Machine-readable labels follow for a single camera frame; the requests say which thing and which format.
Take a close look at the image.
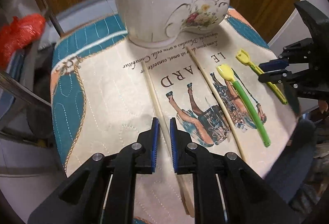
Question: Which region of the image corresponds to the yellow plastic spoon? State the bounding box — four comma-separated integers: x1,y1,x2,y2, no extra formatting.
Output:
235,49,288,105

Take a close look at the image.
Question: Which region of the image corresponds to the green handled yellow spoon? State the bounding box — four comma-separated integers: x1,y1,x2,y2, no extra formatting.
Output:
216,64,271,147

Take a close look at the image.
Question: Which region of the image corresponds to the wooden chopstick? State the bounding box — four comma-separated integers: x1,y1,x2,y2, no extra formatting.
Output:
142,61,195,218
185,45,247,163

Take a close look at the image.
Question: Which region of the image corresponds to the person's right hand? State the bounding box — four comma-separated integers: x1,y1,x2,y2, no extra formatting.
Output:
318,100,328,113

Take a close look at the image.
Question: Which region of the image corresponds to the printed quilted table mat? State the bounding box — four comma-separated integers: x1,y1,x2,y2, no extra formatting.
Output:
50,8,297,223

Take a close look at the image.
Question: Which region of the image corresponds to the stainless steel shelf rack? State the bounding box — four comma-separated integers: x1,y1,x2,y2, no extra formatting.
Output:
0,0,65,142

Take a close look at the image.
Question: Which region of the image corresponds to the red plastic bag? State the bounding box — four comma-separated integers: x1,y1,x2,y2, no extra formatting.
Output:
1,13,46,69

